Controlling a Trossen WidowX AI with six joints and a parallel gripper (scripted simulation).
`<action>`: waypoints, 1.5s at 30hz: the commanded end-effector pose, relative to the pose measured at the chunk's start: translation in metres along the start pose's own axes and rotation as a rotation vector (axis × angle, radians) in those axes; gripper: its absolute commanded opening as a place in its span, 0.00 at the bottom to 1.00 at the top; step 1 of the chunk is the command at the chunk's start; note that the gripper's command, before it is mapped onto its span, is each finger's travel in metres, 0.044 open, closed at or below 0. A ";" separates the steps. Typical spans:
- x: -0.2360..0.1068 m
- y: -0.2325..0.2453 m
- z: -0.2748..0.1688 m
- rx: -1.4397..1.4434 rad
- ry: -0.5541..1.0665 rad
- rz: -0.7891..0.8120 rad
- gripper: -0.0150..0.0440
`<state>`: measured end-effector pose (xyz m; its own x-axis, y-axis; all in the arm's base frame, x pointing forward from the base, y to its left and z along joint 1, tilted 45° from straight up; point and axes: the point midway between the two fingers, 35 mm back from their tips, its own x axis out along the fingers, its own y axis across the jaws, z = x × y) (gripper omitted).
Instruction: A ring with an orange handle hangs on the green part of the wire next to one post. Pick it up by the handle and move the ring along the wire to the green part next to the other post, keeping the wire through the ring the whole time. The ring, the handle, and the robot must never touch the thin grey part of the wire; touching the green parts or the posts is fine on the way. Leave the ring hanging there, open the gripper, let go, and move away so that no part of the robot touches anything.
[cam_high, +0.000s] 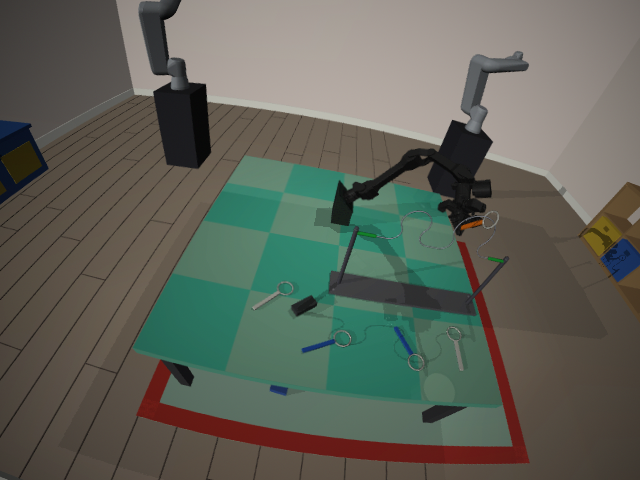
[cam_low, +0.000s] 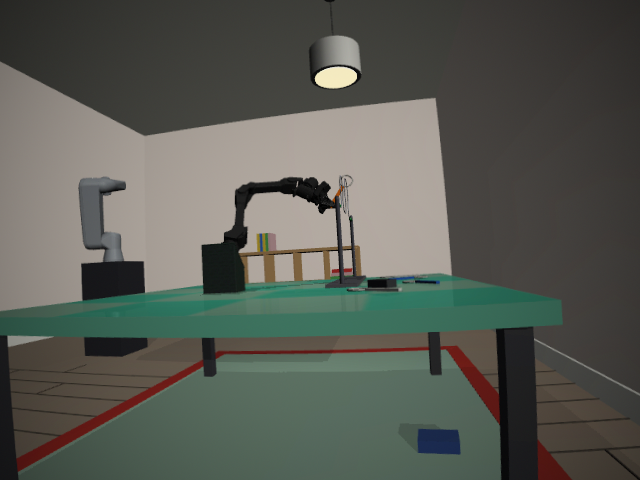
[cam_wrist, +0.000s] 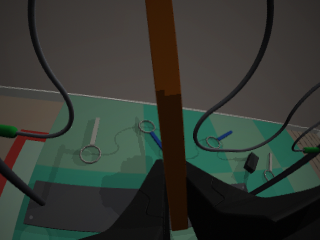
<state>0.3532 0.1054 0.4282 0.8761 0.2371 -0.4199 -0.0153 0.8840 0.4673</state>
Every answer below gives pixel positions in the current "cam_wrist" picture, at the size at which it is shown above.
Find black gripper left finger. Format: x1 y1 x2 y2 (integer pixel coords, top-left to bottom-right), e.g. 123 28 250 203
79 159 171 240

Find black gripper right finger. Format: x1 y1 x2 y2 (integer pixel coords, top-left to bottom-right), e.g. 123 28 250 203
185 161 320 240

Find blue-handled ring tool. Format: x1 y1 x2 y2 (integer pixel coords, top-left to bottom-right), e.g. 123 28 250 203
205 129 232 149
139 120 161 149

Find grey loop with straight handle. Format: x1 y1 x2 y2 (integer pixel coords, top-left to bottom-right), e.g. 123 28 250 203
264 153 273 179
80 117 101 164

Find orange-brown long handle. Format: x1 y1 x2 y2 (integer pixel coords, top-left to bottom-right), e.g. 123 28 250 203
144 0 188 231

